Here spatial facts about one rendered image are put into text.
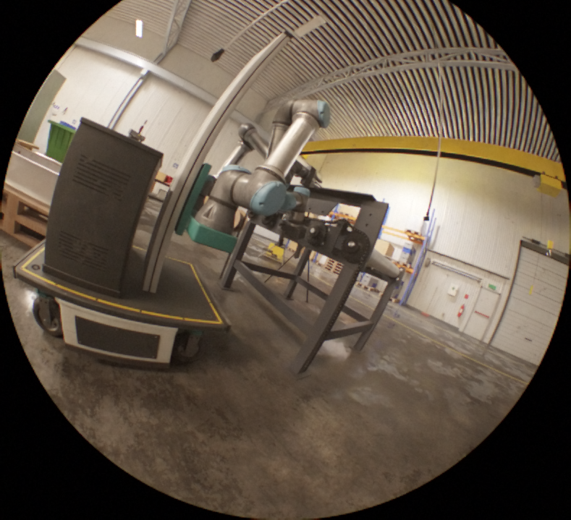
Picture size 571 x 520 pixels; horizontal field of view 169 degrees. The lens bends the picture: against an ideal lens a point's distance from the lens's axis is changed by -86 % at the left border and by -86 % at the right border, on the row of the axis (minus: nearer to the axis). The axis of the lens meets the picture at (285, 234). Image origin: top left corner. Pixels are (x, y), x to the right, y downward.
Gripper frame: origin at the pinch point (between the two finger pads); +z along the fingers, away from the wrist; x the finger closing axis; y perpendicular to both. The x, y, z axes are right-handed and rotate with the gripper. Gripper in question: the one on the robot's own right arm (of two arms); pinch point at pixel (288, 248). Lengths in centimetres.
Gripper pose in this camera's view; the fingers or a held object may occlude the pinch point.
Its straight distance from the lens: 99.2
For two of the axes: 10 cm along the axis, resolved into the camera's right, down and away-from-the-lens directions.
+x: 6.2, 4.1, -6.6
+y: -7.5, 1.0, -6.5
